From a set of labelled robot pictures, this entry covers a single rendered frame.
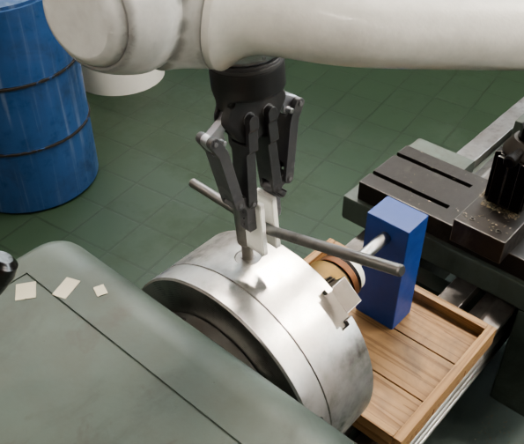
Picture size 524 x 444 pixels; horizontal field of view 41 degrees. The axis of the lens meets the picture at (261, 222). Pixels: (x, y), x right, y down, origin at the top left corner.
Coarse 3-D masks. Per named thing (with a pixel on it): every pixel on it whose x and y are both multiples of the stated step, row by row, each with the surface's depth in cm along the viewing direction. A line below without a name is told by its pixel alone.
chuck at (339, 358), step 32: (192, 256) 90; (224, 256) 87; (288, 256) 86; (256, 288) 82; (288, 288) 83; (320, 288) 84; (288, 320) 81; (320, 320) 82; (352, 320) 85; (320, 352) 81; (352, 352) 84; (320, 384) 81; (352, 384) 85; (352, 416) 88
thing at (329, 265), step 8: (328, 256) 104; (312, 264) 103; (320, 264) 102; (328, 264) 102; (336, 264) 103; (344, 264) 103; (352, 264) 103; (320, 272) 100; (328, 272) 101; (336, 272) 101; (344, 272) 102; (352, 272) 102; (352, 280) 102; (360, 280) 103; (360, 288) 104
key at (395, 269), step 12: (192, 180) 88; (204, 192) 86; (216, 192) 85; (276, 228) 78; (288, 240) 76; (300, 240) 74; (312, 240) 73; (324, 252) 72; (336, 252) 70; (348, 252) 69; (360, 252) 68; (372, 264) 67; (384, 264) 65; (396, 264) 65; (396, 276) 65
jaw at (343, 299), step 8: (328, 280) 94; (336, 280) 90; (344, 280) 89; (336, 288) 88; (344, 288) 88; (352, 288) 89; (320, 296) 84; (328, 296) 85; (336, 296) 87; (344, 296) 88; (352, 296) 89; (320, 304) 84; (328, 304) 85; (336, 304) 85; (344, 304) 88; (352, 304) 88; (328, 312) 84; (336, 312) 85; (344, 312) 85; (336, 320) 84
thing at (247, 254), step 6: (234, 210) 81; (234, 216) 82; (240, 228) 82; (240, 234) 83; (240, 240) 83; (246, 240) 83; (246, 246) 84; (246, 252) 85; (252, 252) 85; (246, 258) 85; (252, 258) 86
